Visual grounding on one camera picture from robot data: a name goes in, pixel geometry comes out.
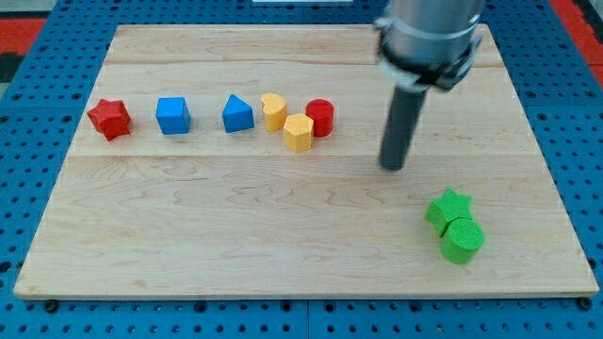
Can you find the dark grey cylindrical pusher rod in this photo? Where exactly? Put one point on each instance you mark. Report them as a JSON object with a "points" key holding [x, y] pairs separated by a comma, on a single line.
{"points": [[399, 128]]}

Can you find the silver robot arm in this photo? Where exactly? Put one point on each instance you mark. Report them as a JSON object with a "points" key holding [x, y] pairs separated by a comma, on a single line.
{"points": [[422, 44]]}

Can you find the yellow hexagon block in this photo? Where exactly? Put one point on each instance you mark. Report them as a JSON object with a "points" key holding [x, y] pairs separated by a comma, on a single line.
{"points": [[298, 132]]}

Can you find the red cylinder block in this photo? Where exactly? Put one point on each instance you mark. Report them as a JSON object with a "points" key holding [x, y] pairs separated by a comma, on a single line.
{"points": [[321, 111]]}

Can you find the green star block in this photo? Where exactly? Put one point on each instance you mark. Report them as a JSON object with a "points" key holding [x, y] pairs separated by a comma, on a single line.
{"points": [[447, 208]]}

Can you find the yellow heart block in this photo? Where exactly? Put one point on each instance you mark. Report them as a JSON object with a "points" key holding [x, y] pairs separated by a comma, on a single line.
{"points": [[274, 111]]}

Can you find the green cylinder block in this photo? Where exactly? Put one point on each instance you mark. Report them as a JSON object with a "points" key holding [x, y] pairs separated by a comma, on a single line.
{"points": [[462, 240]]}

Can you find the blue triangle block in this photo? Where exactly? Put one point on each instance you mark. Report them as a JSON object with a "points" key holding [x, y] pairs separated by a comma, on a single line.
{"points": [[237, 115]]}

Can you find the light wooden board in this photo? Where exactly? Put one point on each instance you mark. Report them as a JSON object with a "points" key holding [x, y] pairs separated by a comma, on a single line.
{"points": [[216, 215]]}

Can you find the blue cube block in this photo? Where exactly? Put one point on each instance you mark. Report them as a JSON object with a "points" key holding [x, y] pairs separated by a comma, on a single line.
{"points": [[172, 115]]}

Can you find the red star block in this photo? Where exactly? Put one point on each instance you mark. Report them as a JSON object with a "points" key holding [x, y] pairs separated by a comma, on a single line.
{"points": [[110, 118]]}

